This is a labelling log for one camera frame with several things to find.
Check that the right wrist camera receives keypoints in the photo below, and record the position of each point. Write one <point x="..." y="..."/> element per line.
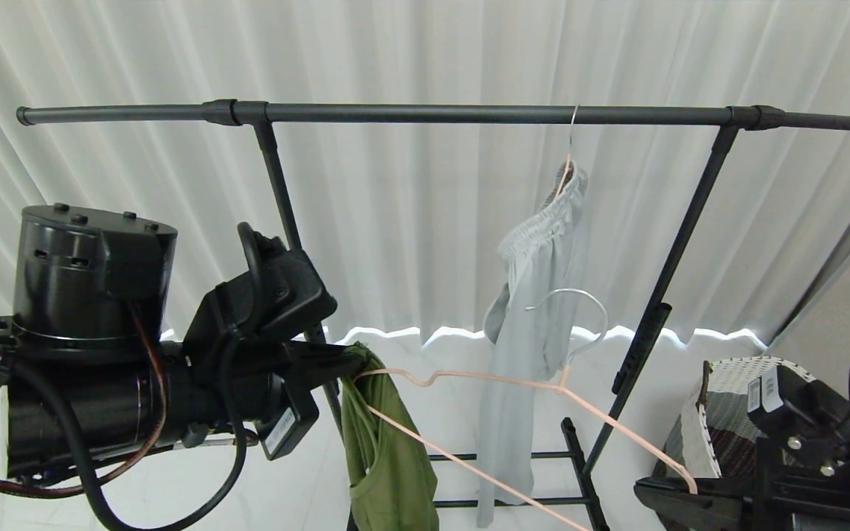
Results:
<point x="809" y="413"/>

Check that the black clothes rack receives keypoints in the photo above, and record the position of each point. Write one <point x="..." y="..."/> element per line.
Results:
<point x="469" y="113"/>

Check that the pink clothes hanger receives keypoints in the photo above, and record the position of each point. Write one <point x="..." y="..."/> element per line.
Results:
<point x="569" y="140"/>
<point x="513" y="380"/>

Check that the white curtain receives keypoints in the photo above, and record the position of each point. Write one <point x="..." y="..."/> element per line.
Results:
<point x="432" y="236"/>

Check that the white laundry basket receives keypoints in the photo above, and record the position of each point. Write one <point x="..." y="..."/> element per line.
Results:
<point x="720" y="413"/>

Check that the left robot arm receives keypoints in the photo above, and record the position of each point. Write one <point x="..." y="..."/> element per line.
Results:
<point x="85" y="280"/>

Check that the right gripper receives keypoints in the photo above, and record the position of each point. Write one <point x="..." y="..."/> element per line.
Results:
<point x="816" y="501"/>

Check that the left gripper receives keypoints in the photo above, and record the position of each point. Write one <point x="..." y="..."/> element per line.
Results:
<point x="100" y="413"/>

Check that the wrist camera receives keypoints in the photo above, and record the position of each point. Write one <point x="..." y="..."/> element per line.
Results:
<point x="277" y="295"/>
<point x="809" y="413"/>

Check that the green garment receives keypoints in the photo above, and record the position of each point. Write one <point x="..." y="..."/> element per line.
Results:
<point x="388" y="472"/>

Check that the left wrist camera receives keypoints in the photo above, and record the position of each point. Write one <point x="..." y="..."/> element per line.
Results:
<point x="277" y="295"/>

